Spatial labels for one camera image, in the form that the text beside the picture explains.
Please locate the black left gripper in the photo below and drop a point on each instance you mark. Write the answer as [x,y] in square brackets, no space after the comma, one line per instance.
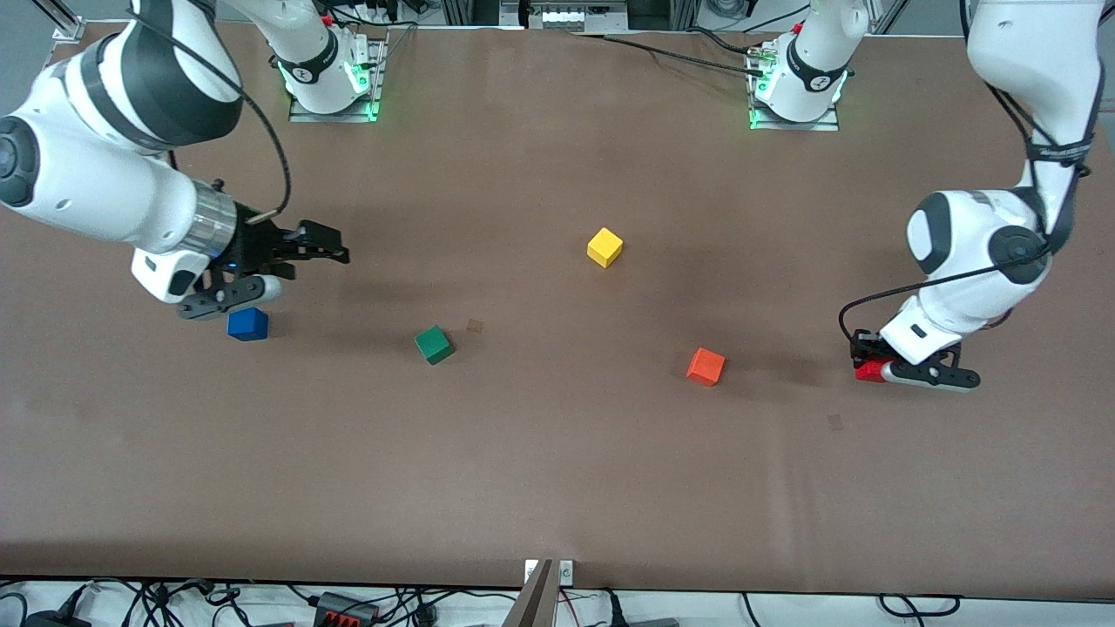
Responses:
[864,345]

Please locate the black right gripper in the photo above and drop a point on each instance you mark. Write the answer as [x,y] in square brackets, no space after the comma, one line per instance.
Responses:
[261,246]

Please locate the red wooden block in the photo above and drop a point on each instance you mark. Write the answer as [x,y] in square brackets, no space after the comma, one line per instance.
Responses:
[869,373]

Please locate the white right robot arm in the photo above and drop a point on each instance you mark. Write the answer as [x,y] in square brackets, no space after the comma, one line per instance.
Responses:
[87,187]

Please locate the blue wooden block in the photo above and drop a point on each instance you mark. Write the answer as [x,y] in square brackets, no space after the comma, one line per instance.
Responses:
[248,325]

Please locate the orange wooden block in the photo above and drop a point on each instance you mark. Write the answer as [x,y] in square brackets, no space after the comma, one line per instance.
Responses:
[706,367]

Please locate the green wooden block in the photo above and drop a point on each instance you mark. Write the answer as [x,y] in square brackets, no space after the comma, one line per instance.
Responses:
[434,345]

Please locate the yellow wooden block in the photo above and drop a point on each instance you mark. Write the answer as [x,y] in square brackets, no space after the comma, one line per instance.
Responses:
[604,247]

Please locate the black power strip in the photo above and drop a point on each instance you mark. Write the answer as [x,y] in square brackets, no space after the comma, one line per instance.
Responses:
[344,607]

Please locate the grey control unit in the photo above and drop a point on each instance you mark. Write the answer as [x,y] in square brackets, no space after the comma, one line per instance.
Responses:
[575,13]

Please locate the black plug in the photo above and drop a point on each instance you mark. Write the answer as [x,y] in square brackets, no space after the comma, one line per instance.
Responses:
[424,615]

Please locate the black power adapter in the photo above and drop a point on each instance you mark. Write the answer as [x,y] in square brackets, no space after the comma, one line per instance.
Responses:
[57,619]

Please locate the aluminium arm base plate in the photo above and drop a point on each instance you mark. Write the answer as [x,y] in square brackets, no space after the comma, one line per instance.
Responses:
[819,125]
[300,114]

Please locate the aluminium frame profile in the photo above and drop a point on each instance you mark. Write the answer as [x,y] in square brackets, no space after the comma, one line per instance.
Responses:
[61,22]

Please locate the white table edge bracket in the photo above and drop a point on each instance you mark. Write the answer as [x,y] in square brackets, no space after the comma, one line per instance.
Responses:
[566,572]

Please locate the grey camera post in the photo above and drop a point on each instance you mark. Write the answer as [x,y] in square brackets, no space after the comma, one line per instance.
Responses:
[533,601]

